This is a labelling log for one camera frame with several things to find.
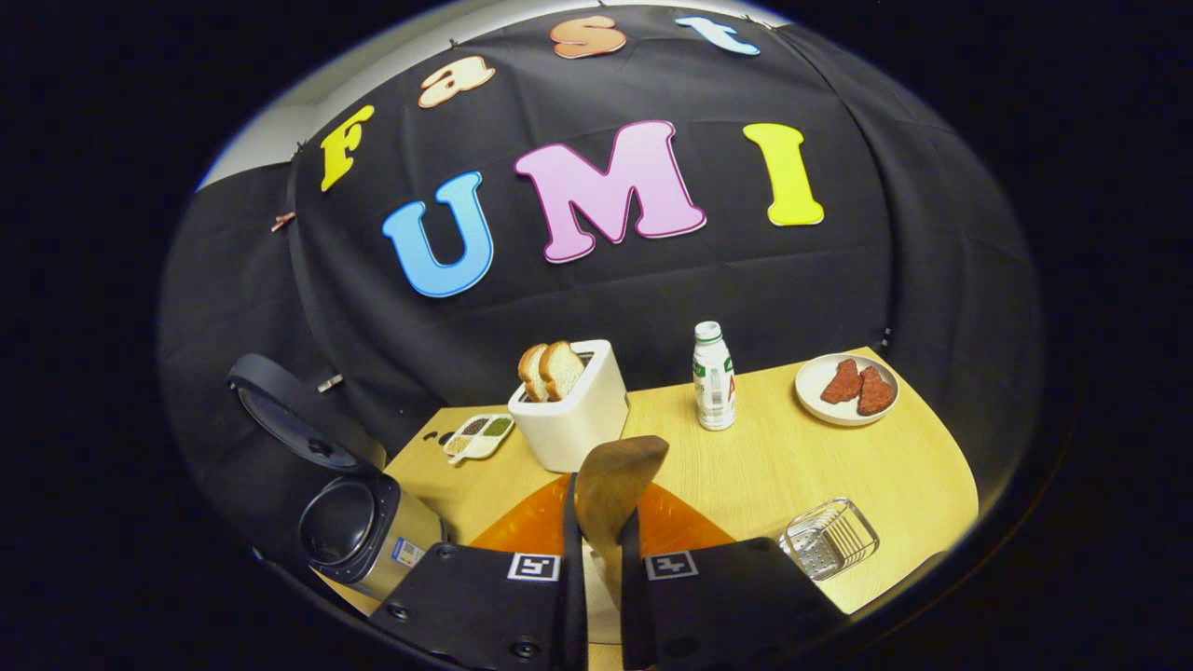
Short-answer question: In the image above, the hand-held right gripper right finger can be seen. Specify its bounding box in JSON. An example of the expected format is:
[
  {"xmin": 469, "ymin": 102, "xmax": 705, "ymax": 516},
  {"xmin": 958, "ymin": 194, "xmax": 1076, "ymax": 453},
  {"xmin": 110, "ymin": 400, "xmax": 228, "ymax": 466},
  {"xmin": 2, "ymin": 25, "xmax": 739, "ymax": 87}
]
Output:
[{"xmin": 619, "ymin": 482, "xmax": 847, "ymax": 671}]

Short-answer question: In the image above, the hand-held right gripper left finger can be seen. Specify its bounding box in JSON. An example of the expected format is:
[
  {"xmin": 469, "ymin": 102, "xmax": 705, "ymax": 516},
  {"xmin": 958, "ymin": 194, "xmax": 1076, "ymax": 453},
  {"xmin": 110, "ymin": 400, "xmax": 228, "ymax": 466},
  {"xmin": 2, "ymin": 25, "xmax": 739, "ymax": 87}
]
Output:
[{"xmin": 368, "ymin": 472, "xmax": 590, "ymax": 671}]

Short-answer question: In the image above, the wooden spoon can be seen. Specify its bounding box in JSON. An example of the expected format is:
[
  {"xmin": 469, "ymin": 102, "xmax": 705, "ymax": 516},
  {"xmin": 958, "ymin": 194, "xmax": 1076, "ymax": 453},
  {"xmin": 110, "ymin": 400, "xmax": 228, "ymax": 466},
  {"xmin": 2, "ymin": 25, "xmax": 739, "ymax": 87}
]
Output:
[{"xmin": 575, "ymin": 435, "xmax": 670, "ymax": 611}]

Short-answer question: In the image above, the black and silver rice cooker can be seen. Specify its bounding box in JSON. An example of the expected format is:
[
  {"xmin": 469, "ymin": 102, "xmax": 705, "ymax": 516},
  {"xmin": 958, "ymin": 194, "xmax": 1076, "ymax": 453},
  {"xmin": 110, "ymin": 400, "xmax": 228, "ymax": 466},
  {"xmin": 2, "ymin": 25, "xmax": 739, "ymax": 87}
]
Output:
[{"xmin": 227, "ymin": 352, "xmax": 450, "ymax": 602}]

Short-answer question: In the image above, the white divided grain dish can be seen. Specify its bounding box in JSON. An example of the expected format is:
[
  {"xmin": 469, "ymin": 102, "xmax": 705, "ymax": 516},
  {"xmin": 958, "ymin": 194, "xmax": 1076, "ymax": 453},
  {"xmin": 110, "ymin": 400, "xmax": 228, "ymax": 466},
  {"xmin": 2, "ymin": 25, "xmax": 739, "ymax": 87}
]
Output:
[{"xmin": 443, "ymin": 413, "xmax": 515, "ymax": 465}]

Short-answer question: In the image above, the white toaster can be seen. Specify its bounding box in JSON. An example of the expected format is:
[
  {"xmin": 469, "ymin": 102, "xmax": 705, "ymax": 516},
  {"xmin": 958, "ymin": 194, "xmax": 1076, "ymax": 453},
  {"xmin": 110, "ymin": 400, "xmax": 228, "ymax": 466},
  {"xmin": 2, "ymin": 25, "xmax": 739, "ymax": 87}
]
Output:
[{"xmin": 508, "ymin": 339, "xmax": 631, "ymax": 473}]

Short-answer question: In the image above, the toasted bread slice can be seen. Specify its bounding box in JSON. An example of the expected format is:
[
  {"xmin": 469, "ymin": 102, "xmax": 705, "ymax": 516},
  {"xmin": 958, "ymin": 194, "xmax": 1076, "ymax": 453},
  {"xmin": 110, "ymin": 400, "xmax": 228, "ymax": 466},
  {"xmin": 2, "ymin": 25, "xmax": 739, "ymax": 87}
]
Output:
[
  {"xmin": 518, "ymin": 343, "xmax": 551, "ymax": 402},
  {"xmin": 539, "ymin": 340, "xmax": 586, "ymax": 400}
]

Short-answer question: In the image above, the white milk bottle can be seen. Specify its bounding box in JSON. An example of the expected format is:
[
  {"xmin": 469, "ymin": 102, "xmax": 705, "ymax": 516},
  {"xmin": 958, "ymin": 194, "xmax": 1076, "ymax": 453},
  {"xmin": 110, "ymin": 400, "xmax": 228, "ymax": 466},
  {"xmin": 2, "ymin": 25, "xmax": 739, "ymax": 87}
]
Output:
[{"xmin": 692, "ymin": 321, "xmax": 737, "ymax": 431}]

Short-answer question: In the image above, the white round plate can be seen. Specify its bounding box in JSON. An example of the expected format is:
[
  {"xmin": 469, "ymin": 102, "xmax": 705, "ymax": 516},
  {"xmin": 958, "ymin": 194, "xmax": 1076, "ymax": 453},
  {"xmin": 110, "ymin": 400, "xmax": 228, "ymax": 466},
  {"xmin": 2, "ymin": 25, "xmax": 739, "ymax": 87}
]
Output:
[{"xmin": 794, "ymin": 352, "xmax": 900, "ymax": 427}]

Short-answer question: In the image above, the red meat slice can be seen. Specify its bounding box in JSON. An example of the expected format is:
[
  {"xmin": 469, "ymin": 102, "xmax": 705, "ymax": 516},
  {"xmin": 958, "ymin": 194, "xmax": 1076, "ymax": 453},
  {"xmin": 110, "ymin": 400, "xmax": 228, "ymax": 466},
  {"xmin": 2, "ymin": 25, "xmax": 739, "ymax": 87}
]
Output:
[
  {"xmin": 820, "ymin": 358, "xmax": 864, "ymax": 404},
  {"xmin": 856, "ymin": 365, "xmax": 896, "ymax": 417}
]

